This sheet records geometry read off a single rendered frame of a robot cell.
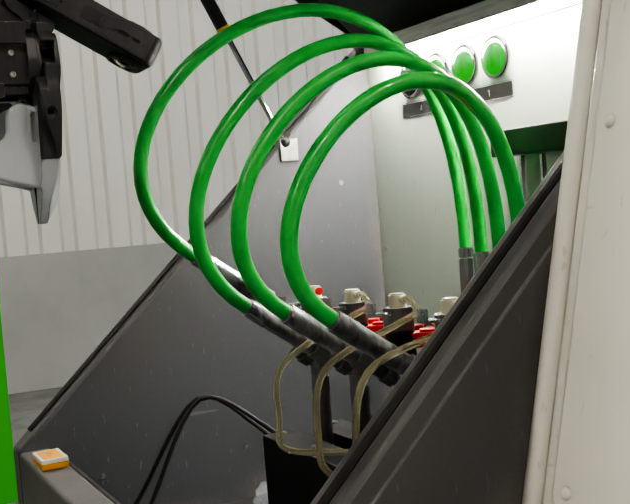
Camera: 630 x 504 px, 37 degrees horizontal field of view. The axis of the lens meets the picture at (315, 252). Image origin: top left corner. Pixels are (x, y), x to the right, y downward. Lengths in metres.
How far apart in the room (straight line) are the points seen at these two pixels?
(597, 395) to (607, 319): 0.05
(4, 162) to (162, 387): 0.59
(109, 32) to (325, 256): 0.66
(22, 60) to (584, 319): 0.45
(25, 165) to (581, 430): 0.45
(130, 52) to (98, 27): 0.03
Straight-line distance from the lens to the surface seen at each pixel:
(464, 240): 1.10
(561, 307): 0.70
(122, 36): 0.78
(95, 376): 1.25
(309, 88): 0.82
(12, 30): 0.76
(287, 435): 1.03
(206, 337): 1.29
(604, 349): 0.66
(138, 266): 7.40
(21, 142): 0.76
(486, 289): 0.69
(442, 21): 1.22
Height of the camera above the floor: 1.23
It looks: 3 degrees down
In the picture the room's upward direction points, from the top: 4 degrees counter-clockwise
